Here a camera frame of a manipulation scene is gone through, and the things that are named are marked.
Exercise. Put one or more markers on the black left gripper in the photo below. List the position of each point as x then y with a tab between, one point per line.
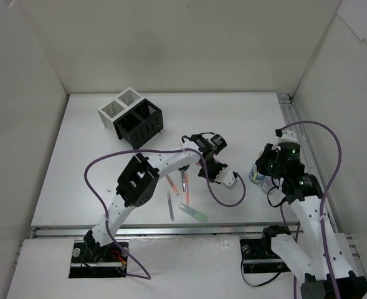
213	169

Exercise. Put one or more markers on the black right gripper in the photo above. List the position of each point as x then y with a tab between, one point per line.
265	162

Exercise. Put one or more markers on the orange gel pen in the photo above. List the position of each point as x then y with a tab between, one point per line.
172	184

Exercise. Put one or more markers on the purple gel pen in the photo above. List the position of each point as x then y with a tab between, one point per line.
170	206

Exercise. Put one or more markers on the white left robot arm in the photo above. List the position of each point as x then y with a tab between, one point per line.
137	182

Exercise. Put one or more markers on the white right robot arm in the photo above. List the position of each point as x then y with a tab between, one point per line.
323	271

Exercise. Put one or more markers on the clear jar of rubber bands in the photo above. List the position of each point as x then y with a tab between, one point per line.
269	185

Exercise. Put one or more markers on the red-orange gel pen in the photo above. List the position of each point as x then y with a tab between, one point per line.
187	190

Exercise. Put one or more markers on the green highlighter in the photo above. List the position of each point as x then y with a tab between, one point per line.
193	213

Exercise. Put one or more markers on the black mesh double container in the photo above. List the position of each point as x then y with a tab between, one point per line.
139	124

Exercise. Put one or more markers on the white mesh double container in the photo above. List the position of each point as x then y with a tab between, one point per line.
118	106

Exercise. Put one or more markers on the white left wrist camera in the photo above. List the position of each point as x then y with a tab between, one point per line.
228	179

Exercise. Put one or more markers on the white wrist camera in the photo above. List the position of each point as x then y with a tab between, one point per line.
228	179
285	136

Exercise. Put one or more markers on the black handled scissors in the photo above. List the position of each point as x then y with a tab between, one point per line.
182	172

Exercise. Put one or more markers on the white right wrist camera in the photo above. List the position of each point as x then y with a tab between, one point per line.
285	136

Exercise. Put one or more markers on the aluminium front rail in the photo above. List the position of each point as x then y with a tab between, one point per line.
161	231

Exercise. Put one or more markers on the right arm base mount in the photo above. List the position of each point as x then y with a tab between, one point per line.
257	260

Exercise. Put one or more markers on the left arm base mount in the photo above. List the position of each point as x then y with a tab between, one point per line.
111	263

